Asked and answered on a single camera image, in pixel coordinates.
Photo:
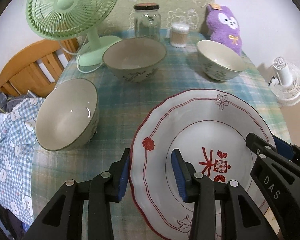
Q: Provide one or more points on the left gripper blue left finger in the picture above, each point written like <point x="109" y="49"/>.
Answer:
<point x="108" y="187"/>

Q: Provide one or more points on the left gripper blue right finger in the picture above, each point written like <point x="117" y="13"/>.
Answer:
<point x="195" y="187"/>

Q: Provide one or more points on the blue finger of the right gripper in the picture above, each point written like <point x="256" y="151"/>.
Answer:
<point x="289" y="151"/>
<point x="277" y="178"/>

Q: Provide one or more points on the white plate red pattern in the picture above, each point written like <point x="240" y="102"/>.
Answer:
<point x="209" y="127"/>

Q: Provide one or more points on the floral ceramic bowl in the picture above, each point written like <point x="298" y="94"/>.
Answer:
<point x="69" y="116"/>
<point x="135" y="59"/>
<point x="218" y="61"/>

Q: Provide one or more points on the white floor fan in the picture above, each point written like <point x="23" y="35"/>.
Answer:
<point x="285" y="84"/>

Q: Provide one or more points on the plaid green tablecloth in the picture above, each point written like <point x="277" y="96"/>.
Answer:
<point x="124" y="105"/>

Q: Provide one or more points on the blue checkered bear blanket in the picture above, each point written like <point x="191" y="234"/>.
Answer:
<point x="17" y="142"/>

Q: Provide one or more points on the wooden bed headboard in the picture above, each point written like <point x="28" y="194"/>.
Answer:
<point x="36" y="68"/>

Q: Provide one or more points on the purple plush bunny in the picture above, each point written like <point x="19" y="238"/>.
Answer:
<point x="224" y="27"/>

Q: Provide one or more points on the cotton swab container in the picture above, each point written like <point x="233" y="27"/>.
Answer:
<point x="178" y="34"/>

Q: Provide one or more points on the glass jar with red lid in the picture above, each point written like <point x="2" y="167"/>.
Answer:
<point x="147" y="20"/>

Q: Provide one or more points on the green desk fan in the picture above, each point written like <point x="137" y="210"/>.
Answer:
<point x="66" y="19"/>

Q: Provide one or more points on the green cartoon placemat board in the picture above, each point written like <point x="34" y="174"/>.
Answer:
<point x="191" y="12"/>

